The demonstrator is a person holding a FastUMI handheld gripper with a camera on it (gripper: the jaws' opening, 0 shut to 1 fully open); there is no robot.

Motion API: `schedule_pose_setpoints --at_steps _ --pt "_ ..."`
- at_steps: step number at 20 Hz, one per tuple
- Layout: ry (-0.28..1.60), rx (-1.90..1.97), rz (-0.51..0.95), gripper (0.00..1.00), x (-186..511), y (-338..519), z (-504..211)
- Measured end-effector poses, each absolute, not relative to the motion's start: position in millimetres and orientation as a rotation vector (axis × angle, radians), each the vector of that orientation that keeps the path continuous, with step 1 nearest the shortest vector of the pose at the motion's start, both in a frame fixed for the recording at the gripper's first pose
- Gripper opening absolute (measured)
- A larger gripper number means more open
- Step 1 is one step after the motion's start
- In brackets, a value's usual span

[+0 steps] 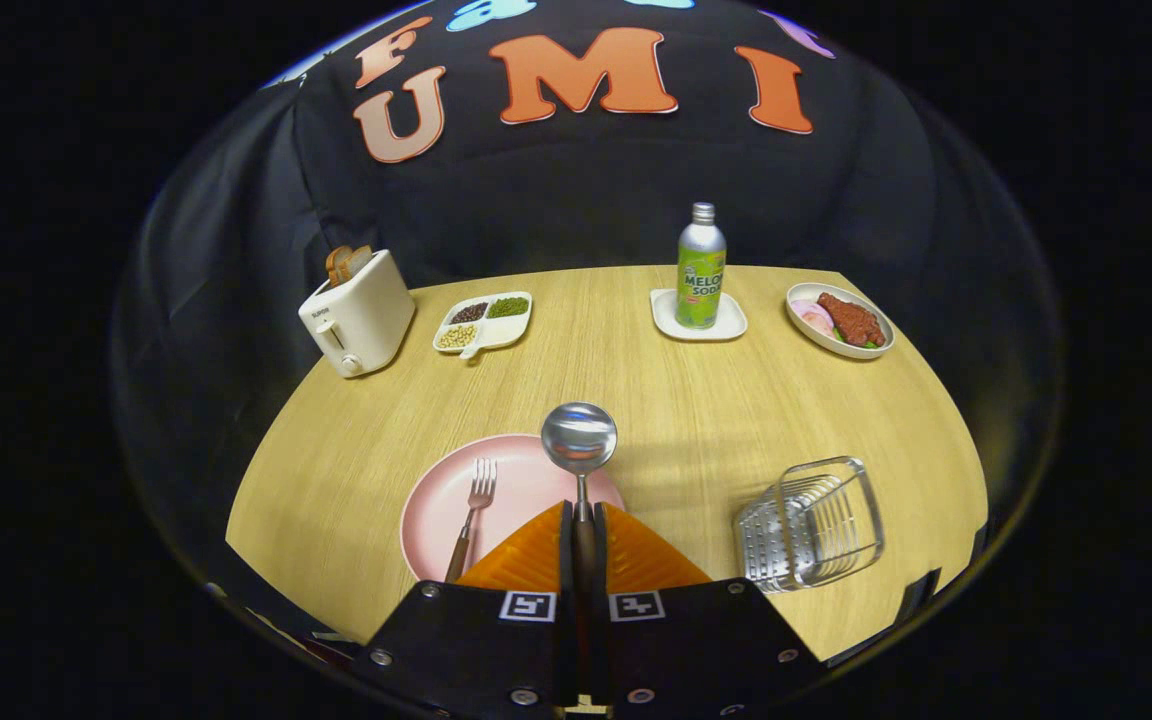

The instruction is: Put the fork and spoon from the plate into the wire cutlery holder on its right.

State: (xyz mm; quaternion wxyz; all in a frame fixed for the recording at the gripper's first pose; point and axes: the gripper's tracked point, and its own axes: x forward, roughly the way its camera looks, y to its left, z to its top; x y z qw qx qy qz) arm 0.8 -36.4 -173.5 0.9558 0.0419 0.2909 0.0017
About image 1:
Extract white bowl of food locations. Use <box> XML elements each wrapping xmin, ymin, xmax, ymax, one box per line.
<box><xmin>785</xmin><ymin>282</ymin><xmax>896</xmax><ymax>360</ymax></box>

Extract wooden handle metal fork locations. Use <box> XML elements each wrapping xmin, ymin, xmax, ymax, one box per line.
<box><xmin>444</xmin><ymin>458</ymin><xmax>498</xmax><ymax>583</ymax></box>

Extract white divided snack dish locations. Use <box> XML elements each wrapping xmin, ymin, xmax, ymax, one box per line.
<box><xmin>433</xmin><ymin>291</ymin><xmax>534</xmax><ymax>360</ymax></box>

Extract red meat piece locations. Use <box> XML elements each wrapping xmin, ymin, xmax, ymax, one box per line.
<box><xmin>817</xmin><ymin>292</ymin><xmax>887</xmax><ymax>348</ymax></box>

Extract wooden handle metal spoon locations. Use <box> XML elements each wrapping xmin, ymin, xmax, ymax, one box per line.
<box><xmin>540</xmin><ymin>402</ymin><xmax>619</xmax><ymax>641</ymax></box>

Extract pink onion slices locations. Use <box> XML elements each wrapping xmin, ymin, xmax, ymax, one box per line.
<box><xmin>792</xmin><ymin>299</ymin><xmax>837</xmax><ymax>337</ymax></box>

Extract pink round plate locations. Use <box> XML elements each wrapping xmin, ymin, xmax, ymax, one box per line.
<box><xmin>400</xmin><ymin>433</ymin><xmax>627</xmax><ymax>583</ymax></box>

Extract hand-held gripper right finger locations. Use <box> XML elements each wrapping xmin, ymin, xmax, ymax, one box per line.
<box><xmin>591</xmin><ymin>500</ymin><xmax>827</xmax><ymax>716</ymax></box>

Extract square white coaster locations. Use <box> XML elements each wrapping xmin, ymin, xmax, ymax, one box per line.
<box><xmin>650</xmin><ymin>288</ymin><xmax>748</xmax><ymax>342</ymax></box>

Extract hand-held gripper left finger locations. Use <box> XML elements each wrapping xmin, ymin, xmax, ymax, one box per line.
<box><xmin>351</xmin><ymin>500</ymin><xmax>577</xmax><ymax>716</ymax></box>

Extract cream white toaster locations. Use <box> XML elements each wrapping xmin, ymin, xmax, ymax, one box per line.
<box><xmin>298</xmin><ymin>249</ymin><xmax>417</xmax><ymax>379</ymax></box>

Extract green label soda bottle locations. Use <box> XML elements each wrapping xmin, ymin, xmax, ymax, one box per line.
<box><xmin>675</xmin><ymin>202</ymin><xmax>727</xmax><ymax>330</ymax></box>

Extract metal wire cutlery basket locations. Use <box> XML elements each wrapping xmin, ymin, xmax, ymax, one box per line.
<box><xmin>733</xmin><ymin>456</ymin><xmax>885</xmax><ymax>595</ymax></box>

